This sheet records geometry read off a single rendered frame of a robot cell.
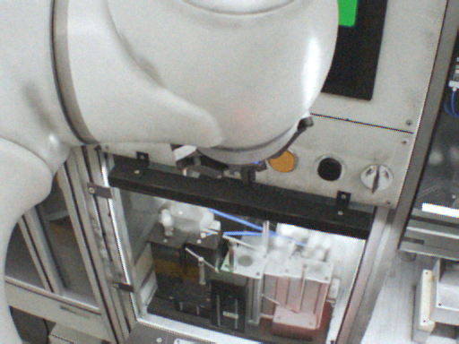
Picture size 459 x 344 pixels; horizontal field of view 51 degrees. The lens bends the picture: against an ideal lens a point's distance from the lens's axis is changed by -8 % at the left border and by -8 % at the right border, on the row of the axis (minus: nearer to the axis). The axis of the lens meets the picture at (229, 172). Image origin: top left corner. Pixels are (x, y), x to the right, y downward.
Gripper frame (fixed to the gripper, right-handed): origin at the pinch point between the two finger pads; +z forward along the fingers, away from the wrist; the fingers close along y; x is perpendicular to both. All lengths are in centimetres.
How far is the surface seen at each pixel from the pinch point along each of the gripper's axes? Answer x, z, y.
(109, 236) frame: -1.7, 30.5, 24.8
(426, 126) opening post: 2.7, -1.2, -21.4
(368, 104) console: -1.6, -2.5, -15.2
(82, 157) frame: -12.7, 17.3, 22.2
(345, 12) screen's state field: -8.7, -12.3, -13.6
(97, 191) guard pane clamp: -8.0, 21.9, 22.6
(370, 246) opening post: 13.8, 15.8, -14.0
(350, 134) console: 0.3, 1.3, -13.0
